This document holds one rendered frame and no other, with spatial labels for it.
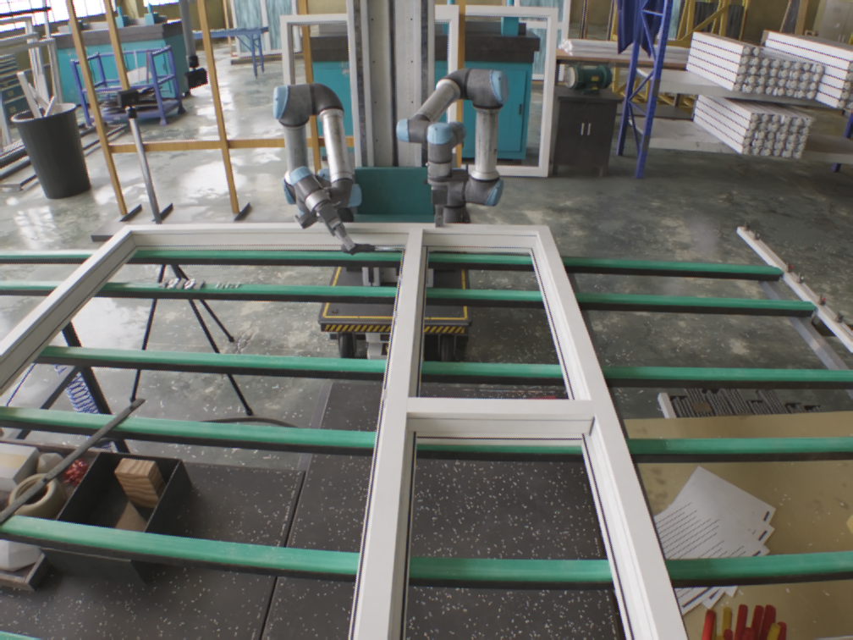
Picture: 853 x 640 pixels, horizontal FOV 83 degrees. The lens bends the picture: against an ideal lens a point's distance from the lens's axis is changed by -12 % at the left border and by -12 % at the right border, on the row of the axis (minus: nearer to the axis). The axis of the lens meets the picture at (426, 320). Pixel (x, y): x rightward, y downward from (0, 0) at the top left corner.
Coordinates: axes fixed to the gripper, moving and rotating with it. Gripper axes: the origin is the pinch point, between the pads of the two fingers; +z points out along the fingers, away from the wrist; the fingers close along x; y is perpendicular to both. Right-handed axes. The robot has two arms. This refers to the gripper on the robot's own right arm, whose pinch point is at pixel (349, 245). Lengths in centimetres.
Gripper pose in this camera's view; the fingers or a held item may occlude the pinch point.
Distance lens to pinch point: 171.0
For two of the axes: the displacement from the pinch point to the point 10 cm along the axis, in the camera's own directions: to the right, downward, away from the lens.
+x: 0.2, 1.7, 9.8
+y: 8.1, -5.8, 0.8
